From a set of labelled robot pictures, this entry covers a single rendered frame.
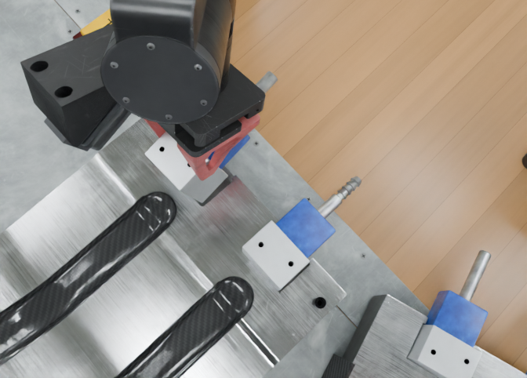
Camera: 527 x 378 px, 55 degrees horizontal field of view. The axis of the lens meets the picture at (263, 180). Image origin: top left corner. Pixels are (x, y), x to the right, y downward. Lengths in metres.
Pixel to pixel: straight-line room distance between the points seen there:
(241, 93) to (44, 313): 0.28
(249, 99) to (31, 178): 0.33
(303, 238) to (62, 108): 0.25
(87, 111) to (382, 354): 0.36
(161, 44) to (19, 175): 0.42
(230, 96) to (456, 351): 0.31
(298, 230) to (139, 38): 0.28
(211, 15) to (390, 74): 0.42
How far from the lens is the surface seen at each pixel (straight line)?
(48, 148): 0.63
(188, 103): 0.26
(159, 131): 0.45
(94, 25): 0.64
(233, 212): 0.48
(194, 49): 0.23
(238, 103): 0.36
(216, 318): 0.48
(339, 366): 0.53
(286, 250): 0.45
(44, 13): 0.71
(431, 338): 0.51
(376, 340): 0.52
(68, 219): 0.51
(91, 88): 0.30
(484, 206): 0.64
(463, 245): 0.62
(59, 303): 0.51
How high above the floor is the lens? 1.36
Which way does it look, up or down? 75 degrees down
